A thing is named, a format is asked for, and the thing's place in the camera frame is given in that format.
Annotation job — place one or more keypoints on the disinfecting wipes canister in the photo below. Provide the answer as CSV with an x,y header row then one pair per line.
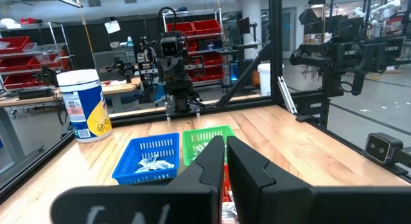
x,y
86,102

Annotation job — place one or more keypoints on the silver aluminium bracket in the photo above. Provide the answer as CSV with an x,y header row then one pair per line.
x,y
286,95

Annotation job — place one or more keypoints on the blue plastic basket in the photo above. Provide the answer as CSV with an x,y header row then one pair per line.
x,y
128,172

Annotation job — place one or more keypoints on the white alcohol pad packet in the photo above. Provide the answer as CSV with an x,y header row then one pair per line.
x,y
143,168
163,165
151,160

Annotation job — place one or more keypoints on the small black robot arm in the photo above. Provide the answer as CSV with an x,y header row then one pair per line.
x,y
47,75
120,68

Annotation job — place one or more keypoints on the red storage bin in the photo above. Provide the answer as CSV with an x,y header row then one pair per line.
x,y
206,26
14,64
192,46
62,62
213,59
19,81
184,26
13,44
213,74

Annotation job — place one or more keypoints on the white barrel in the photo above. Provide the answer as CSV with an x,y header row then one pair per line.
x,y
263,79

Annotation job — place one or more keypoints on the small white red-print packet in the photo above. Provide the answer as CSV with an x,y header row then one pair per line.
x,y
229,214

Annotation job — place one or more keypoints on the grey door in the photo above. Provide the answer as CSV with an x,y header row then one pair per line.
x,y
288,33

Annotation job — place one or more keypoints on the green printed bandage wrapper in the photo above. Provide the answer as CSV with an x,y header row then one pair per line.
x,y
197,151

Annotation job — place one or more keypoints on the grey equipment box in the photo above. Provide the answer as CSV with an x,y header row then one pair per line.
x,y
104,62

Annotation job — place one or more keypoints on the black monitor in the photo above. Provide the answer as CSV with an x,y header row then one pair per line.
x,y
243,25

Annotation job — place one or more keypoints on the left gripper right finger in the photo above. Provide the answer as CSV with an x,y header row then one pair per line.
x,y
257,185

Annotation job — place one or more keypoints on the red plastic basket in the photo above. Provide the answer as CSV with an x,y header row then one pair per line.
x,y
227,185

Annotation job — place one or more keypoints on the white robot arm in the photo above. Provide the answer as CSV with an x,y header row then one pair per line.
x,y
379,10

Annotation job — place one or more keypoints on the wooden workbench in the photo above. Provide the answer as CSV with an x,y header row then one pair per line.
x,y
122,87

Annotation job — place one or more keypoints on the green plastic basket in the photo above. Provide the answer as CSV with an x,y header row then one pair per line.
x,y
192,134

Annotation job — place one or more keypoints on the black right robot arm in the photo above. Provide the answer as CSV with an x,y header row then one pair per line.
x,y
180,95

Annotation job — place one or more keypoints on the table-level camera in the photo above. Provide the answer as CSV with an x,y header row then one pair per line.
x,y
380,147

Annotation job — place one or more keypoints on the white paper tag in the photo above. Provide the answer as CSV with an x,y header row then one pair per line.
x,y
112,26

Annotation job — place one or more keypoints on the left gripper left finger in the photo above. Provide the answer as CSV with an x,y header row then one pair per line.
x,y
208,172

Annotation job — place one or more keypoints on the metal shelf rack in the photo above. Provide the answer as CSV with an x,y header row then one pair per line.
x,y
221,38

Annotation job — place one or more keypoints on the black softbox light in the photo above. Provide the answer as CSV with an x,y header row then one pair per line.
x,y
308,17

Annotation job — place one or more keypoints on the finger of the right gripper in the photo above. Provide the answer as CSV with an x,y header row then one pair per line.
x,y
170,70
180,70

